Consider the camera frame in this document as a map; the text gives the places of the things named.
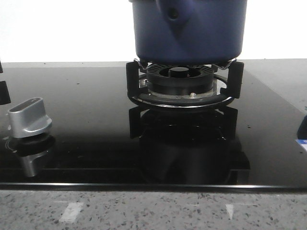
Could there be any black left burner grate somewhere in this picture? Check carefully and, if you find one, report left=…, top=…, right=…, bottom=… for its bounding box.
left=0, top=59, right=12, bottom=105

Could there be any black pot support grate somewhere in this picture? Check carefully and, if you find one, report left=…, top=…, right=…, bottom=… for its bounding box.
left=126, top=61, right=244, bottom=110

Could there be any dark blue cooking pot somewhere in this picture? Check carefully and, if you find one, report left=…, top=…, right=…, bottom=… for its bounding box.
left=131, top=0, right=248, bottom=65

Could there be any silver stove control knob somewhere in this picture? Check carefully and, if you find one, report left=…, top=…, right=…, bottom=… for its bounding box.
left=8, top=97, right=52, bottom=138

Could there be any bent wire pot trivet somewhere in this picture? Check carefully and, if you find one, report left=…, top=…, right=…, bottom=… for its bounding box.
left=133, top=58, right=237, bottom=73

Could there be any black glass gas cooktop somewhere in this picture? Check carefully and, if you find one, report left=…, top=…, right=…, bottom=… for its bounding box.
left=0, top=64, right=307, bottom=192

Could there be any blue white cooktop sticker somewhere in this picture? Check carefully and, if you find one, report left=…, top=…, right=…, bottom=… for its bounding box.
left=296, top=139, right=307, bottom=151

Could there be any black gas burner head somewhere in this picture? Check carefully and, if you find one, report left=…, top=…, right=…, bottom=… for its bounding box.
left=139, top=64, right=216, bottom=100

